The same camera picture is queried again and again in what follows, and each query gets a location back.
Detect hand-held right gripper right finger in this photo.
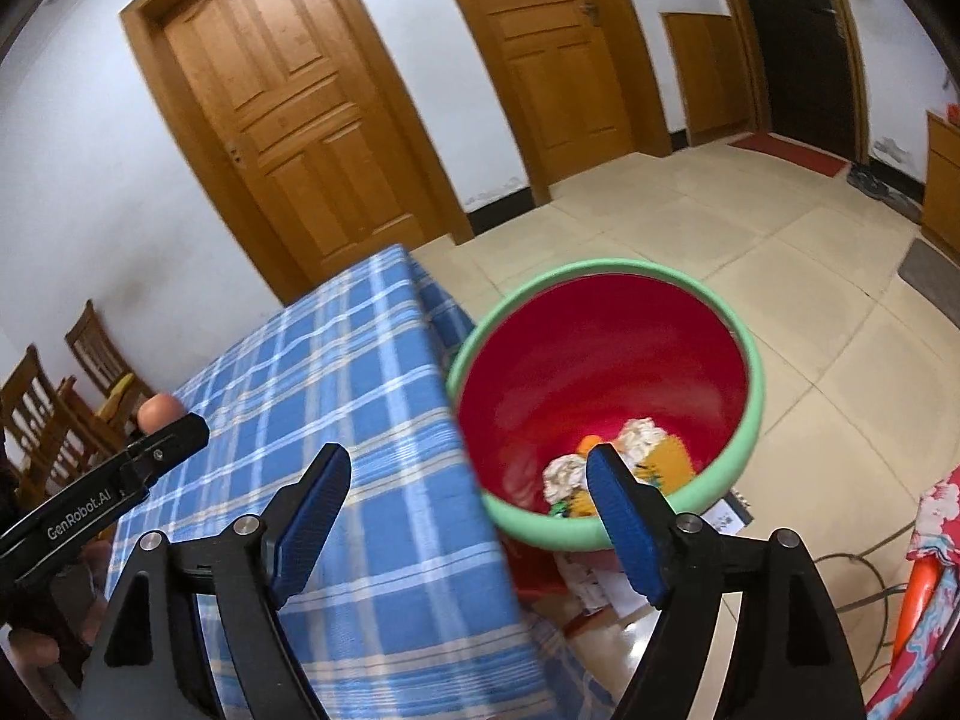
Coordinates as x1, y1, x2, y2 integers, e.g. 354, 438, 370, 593
585, 442, 872, 720

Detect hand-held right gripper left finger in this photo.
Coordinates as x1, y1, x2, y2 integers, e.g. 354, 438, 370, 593
73, 442, 353, 720

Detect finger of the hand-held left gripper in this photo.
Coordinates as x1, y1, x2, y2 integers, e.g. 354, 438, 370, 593
120, 411, 211, 503

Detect white tissue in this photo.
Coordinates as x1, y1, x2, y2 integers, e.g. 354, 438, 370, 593
541, 454, 590, 503
615, 418, 668, 462

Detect red basin with green rim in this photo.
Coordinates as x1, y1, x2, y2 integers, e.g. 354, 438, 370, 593
446, 259, 766, 550

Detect person's left hand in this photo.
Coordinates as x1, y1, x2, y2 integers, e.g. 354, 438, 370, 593
0, 540, 113, 687

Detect large apple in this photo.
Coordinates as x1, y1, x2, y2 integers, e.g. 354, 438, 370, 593
137, 394, 185, 432

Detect printed paper sheets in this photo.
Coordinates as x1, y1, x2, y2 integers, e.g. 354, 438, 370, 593
559, 491, 755, 616

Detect yellow seat cushion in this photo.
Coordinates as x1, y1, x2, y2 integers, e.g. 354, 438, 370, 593
101, 375, 141, 421

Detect tall wooden chair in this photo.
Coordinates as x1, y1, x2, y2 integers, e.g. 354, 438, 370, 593
0, 345, 125, 500

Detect wooden chair with cushion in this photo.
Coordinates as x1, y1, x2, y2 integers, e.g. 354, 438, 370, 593
64, 298, 158, 425

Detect blue plaid tablecloth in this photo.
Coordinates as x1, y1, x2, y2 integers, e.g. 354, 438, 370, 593
97, 244, 601, 720

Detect floral cloth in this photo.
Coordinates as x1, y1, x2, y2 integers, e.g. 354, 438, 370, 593
866, 465, 960, 720

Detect light wooden panel door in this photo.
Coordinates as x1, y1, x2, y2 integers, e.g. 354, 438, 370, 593
120, 0, 477, 301
424, 0, 672, 207

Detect grey floor mat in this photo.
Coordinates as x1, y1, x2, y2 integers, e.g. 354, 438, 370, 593
896, 238, 960, 331

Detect red doormat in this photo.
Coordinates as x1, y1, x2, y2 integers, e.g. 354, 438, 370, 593
727, 131, 852, 179

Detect dark shoes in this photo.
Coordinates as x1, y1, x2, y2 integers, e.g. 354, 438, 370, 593
847, 163, 925, 224

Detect low wooden cabinet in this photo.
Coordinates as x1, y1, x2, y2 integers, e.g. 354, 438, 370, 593
921, 111, 960, 260

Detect dark entrance door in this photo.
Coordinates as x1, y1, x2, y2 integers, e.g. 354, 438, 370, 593
724, 0, 871, 166

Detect black floor cable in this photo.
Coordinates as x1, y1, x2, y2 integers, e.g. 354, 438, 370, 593
814, 540, 923, 680

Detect wooden wall panel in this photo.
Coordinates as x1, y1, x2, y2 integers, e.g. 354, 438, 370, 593
660, 11, 758, 147

